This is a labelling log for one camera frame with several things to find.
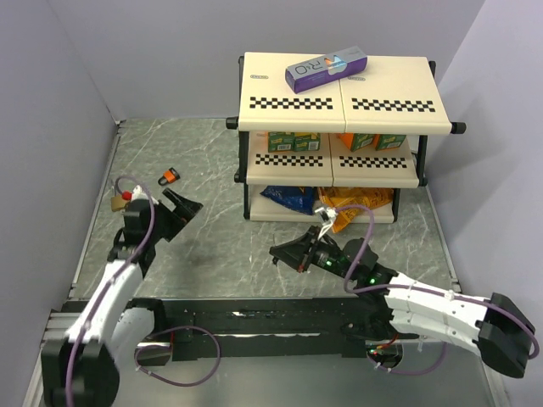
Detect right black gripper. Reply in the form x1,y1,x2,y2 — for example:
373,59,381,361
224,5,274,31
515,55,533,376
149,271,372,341
271,226,358,282

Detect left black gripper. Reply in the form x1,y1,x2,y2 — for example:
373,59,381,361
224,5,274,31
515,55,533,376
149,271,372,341
146,187,201,242

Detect brass padlock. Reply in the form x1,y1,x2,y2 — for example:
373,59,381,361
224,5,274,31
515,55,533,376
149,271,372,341
110,181,130,212

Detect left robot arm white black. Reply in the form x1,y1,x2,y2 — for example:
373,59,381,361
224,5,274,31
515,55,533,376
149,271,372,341
41,187,203,406

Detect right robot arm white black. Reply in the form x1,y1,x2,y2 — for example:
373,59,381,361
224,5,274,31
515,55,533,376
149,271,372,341
269,226,540,378

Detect small orange black padlock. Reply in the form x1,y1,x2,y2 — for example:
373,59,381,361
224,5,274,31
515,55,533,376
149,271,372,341
158,167,180,187

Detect blue snack bag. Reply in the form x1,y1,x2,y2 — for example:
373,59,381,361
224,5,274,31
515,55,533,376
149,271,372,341
260,186,315,215

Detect orange snack bag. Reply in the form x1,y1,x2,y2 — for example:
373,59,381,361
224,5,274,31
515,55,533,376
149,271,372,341
318,187,394,233

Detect green yellow box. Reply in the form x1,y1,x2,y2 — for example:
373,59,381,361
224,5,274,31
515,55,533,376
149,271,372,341
294,132,321,152
266,131,295,153

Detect green yellow box left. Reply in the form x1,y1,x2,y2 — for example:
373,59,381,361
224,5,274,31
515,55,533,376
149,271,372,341
266,131,295,153

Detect beige three-tier shelf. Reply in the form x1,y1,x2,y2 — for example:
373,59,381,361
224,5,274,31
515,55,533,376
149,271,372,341
226,52,466,222

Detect orange green box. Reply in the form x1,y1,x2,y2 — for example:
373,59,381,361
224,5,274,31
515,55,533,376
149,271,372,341
338,133,375,152

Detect green box right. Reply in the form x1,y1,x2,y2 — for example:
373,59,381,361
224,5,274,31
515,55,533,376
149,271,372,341
372,134,406,151

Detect purple toothpaste box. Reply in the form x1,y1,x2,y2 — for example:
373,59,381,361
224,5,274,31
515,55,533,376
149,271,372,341
285,47,368,94

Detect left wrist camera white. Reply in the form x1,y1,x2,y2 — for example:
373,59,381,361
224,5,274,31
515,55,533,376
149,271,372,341
120,186,148,202

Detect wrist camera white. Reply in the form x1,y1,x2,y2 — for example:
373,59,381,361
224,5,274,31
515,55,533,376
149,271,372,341
314,206,338,240
120,186,148,202

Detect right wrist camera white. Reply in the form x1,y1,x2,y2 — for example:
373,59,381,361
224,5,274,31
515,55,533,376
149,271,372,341
314,206,338,240

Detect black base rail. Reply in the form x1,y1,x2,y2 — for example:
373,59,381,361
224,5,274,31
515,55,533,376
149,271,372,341
128,297,398,361

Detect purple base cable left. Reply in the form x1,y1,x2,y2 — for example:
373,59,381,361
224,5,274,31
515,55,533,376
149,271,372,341
134,325,221,387

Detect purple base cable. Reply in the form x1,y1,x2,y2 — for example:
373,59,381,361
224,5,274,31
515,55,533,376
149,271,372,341
134,325,221,387
367,338,447,376

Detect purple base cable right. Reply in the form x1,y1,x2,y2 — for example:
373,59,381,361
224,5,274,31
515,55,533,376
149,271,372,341
367,338,447,376

